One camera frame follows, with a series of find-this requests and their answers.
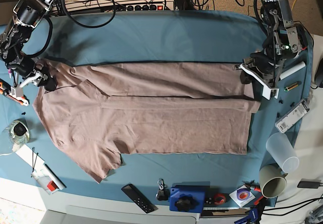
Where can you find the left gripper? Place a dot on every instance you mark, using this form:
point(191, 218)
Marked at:
point(261, 68)

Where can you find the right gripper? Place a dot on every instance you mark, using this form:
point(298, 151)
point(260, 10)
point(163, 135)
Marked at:
point(30, 72)

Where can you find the pink T-shirt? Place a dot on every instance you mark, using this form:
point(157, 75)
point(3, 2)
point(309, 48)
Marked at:
point(98, 113)

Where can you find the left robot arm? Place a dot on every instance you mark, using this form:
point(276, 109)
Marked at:
point(284, 41)

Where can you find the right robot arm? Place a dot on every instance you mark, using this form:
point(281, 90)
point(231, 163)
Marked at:
point(27, 14)

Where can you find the blue table cloth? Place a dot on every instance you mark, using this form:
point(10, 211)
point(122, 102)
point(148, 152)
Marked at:
point(186, 36)

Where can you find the green gold battery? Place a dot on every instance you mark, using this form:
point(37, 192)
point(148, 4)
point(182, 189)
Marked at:
point(292, 86)

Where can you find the purple glue tube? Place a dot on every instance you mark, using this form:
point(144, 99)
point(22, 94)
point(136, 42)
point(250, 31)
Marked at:
point(10, 73)

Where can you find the orange utility knife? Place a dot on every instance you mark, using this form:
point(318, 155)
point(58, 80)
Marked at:
point(15, 94)

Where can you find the white black marker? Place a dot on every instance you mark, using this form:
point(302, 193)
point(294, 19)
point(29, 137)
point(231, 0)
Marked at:
point(292, 70)

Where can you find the clear tape roll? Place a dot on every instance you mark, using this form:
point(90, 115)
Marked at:
point(17, 132)

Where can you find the translucent plastic cup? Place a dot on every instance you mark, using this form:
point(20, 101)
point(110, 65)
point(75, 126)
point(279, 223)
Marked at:
point(282, 151)

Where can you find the white paper box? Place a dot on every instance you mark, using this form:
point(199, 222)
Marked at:
point(25, 153)

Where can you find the white tube red cap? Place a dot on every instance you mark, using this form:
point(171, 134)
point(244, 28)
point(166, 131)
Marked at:
point(47, 179)

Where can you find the black power strip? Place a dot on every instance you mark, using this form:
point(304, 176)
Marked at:
point(147, 7)

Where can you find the white purple disc packet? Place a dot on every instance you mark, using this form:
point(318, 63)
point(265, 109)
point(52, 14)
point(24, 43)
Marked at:
point(242, 196)

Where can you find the black power adapter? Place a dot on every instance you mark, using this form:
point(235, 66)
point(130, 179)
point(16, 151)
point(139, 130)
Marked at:
point(306, 184)

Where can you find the red tape roll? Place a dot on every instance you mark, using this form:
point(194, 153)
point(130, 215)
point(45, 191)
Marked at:
point(219, 199)

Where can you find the black remote control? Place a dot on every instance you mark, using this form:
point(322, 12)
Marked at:
point(138, 198)

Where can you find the blue block black knob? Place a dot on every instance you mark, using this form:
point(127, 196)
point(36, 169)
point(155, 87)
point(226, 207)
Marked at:
point(187, 199)

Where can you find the blue clamp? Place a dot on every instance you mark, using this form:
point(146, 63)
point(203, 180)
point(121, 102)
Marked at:
point(253, 216)

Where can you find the black cable ties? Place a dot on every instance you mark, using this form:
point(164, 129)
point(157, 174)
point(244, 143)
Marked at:
point(34, 158)

